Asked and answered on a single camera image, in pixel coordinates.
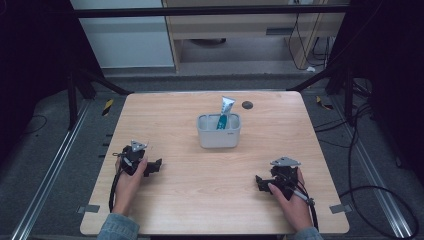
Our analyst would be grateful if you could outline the yellow and black striped tape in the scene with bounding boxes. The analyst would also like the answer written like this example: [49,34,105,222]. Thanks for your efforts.
[315,95,334,111]
[101,98,115,117]

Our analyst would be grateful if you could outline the thin black floor cable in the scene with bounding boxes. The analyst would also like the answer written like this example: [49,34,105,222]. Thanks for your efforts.
[23,114,49,136]

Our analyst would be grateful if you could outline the white cabinet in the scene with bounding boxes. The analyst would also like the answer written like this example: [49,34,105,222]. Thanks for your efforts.
[70,0,176,70]

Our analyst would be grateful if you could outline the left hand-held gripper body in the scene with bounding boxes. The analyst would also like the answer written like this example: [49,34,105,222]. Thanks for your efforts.
[112,139,150,177]

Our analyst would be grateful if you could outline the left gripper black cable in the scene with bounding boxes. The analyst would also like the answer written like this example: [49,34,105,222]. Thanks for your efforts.
[108,166,125,214]

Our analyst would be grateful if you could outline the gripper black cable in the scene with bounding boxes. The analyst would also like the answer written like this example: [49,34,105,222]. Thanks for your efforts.
[289,186,321,233]
[108,166,125,214]

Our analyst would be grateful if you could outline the black hanging cables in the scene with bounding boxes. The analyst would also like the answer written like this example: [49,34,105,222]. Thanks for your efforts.
[287,12,331,72]

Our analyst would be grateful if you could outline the person's right hand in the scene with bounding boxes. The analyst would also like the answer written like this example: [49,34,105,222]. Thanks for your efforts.
[267,168,315,232]

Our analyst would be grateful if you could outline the grey plastic container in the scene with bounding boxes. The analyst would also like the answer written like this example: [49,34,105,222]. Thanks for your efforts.
[196,112,242,150]

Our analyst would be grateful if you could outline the dark curtain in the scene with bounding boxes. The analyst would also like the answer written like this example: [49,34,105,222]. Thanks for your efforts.
[0,0,104,168]
[328,0,424,186]

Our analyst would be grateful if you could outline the black metal stand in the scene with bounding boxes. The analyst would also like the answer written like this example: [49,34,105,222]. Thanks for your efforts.
[285,61,357,127]
[65,63,135,132]

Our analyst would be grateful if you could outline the aluminium floor rail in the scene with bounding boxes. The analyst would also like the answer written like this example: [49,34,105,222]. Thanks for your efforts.
[329,96,415,240]
[9,99,92,240]

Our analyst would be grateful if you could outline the light wooden desk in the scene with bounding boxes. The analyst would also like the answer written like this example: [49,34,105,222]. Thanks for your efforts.
[161,0,350,73]

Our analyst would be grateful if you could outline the grey tape patch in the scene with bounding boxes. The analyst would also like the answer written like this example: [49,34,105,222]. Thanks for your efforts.
[329,203,353,215]
[77,204,101,215]

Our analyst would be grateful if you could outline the white and teal toothpaste tube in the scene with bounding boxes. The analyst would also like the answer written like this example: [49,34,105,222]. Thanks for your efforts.
[215,95,237,131]

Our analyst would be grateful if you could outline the black looped floor cable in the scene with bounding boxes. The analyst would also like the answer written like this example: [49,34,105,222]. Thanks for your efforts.
[313,101,420,240]

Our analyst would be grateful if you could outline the person's left hand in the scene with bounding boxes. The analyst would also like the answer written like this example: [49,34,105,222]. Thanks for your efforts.
[111,155,149,217]

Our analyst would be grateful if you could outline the black horizontal bar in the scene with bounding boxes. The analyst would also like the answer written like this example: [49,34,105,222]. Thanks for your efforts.
[72,4,350,19]

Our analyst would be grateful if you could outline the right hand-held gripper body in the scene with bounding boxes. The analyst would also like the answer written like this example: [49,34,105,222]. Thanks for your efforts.
[269,156,300,201]

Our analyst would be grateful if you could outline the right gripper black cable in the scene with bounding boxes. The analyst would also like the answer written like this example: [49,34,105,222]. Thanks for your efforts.
[289,186,321,233]

